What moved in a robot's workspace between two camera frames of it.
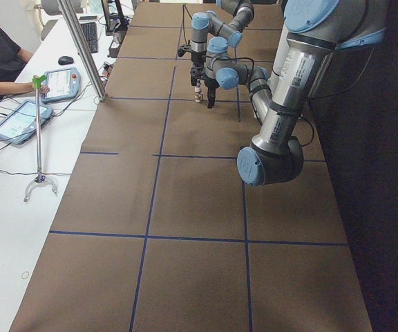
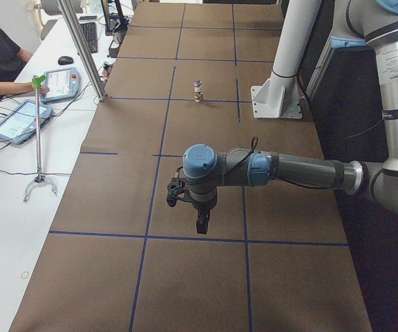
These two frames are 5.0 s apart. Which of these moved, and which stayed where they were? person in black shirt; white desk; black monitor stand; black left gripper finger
Moved: black left gripper finger
Stayed: black monitor stand; white desk; person in black shirt
